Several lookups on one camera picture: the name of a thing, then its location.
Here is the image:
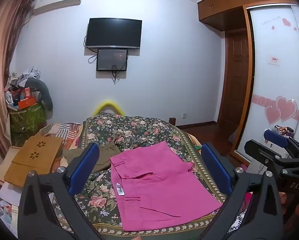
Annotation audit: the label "yellow foam padding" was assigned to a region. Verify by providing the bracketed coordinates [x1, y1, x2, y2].
[93, 101, 125, 117]

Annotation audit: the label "white heart-print wardrobe door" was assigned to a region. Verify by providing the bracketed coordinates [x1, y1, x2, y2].
[233, 4, 299, 160]

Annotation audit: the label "pile of clothes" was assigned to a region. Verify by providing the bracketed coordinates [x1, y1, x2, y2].
[4, 67, 41, 90]

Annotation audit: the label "pink striped curtain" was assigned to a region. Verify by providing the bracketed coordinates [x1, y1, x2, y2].
[0, 0, 36, 180]

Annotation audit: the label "striped blanket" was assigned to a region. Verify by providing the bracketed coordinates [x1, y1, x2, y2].
[37, 122, 82, 165]

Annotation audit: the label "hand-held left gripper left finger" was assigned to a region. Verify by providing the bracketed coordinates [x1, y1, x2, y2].
[17, 142, 102, 240]

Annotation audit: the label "olive green pants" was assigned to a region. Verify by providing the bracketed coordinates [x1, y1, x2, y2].
[63, 142, 121, 173]

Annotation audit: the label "dark floral blanket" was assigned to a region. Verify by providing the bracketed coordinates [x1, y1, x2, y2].
[51, 112, 227, 238]

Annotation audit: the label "orange box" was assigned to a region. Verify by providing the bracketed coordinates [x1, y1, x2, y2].
[18, 97, 37, 110]

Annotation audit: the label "small black wall monitor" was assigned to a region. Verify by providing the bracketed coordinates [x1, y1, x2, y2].
[96, 49, 128, 72]

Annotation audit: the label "wooden overhead cabinet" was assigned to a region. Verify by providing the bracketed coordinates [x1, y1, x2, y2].
[197, 0, 299, 32]

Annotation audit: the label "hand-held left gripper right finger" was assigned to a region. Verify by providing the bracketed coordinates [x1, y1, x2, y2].
[200, 142, 284, 240]

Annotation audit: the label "wooden lap desk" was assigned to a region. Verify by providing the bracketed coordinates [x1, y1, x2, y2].
[4, 135, 64, 188]

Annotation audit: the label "green patterned bag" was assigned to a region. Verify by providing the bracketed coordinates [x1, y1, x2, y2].
[9, 102, 48, 137]

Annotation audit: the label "pink pants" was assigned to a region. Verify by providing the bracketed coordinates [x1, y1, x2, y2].
[109, 140, 224, 232]

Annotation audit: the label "white air conditioner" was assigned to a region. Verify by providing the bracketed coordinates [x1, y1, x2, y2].
[33, 0, 83, 15]

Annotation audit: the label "pile of papers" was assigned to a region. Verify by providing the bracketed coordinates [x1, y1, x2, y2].
[0, 180, 21, 230]

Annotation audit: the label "black wall television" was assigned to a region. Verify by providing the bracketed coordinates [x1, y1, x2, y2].
[85, 18, 142, 49]

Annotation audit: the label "black cable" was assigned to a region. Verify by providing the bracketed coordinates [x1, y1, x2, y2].
[111, 65, 120, 84]

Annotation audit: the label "brown wooden door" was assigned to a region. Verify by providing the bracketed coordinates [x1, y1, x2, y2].
[218, 30, 250, 135]

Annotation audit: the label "grey long pillow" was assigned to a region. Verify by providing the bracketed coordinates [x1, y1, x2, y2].
[27, 78, 53, 110]

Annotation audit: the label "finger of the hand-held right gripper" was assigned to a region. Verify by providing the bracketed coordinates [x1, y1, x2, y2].
[264, 129, 299, 159]
[245, 140, 297, 173]

